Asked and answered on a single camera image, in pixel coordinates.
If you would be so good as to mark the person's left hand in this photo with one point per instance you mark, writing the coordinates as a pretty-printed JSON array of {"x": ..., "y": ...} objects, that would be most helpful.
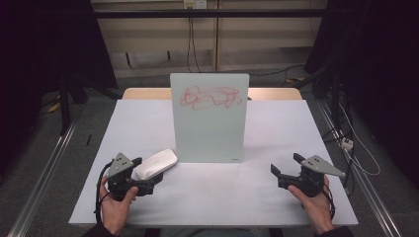
[{"x": 115, "y": 212}]

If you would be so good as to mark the white power adapter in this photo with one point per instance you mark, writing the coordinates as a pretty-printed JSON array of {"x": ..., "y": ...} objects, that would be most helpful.
[{"x": 347, "y": 143}]

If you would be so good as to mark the black marker pen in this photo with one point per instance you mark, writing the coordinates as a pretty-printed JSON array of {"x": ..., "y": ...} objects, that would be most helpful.
[{"x": 88, "y": 140}]

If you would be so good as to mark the black horizontal bar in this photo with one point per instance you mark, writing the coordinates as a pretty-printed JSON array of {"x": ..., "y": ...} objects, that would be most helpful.
[{"x": 207, "y": 13}]

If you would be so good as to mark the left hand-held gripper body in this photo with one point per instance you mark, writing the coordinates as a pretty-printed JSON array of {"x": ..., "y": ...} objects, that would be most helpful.
[{"x": 120, "y": 179}]

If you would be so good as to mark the wooden table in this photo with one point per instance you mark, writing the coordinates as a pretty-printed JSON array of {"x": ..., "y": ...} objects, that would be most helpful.
[{"x": 145, "y": 94}]

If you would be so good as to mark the white wall socket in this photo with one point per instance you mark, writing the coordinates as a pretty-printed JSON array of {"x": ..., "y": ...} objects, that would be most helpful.
[{"x": 195, "y": 4}]

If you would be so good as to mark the white table cover sheet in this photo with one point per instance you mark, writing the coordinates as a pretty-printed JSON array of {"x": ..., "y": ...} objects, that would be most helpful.
[{"x": 230, "y": 194}]

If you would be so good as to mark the glass whiteboard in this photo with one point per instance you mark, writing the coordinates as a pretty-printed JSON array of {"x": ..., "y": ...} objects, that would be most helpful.
[{"x": 209, "y": 131}]

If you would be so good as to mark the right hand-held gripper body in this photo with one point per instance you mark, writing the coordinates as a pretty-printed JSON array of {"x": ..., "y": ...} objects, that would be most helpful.
[{"x": 309, "y": 181}]

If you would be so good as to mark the white whiteboard eraser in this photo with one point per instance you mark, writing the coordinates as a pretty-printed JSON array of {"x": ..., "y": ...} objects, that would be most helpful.
[{"x": 156, "y": 164}]

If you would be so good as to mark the person's right hand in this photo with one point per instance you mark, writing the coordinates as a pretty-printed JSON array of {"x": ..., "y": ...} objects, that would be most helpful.
[{"x": 316, "y": 209}]

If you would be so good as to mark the black curtain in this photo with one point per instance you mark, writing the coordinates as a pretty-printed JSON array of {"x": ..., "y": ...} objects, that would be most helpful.
[
  {"x": 42, "y": 59},
  {"x": 378, "y": 65}
]

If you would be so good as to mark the aluminium floor rail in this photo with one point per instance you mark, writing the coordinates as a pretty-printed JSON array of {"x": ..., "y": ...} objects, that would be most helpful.
[
  {"x": 42, "y": 184},
  {"x": 362, "y": 184}
]

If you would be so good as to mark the black metal stand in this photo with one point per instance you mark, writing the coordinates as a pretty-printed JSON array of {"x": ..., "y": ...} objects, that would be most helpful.
[
  {"x": 64, "y": 105},
  {"x": 334, "y": 98}
]

